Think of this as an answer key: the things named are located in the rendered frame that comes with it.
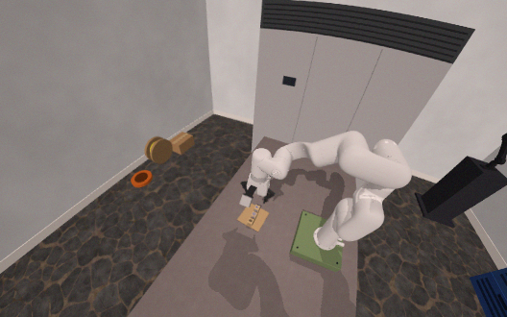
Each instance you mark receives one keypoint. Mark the tan mat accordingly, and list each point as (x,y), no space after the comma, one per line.
(258,221)

